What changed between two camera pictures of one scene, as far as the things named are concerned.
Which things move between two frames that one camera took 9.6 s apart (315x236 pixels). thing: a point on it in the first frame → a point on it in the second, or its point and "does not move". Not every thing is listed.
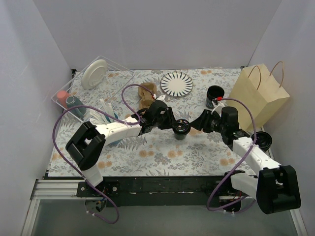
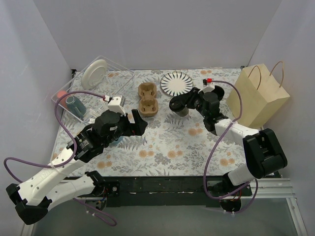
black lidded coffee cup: [181, 127] → [177, 103]
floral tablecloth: [186, 96] does not move
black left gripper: [166, 118] → [130, 126]
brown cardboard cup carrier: [146, 97] does not move
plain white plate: [94, 73] does not move
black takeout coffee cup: [180, 137] → [183, 112]
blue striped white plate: [176, 84] does not move
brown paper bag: [262, 90] does not move
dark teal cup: [73, 101] does not move
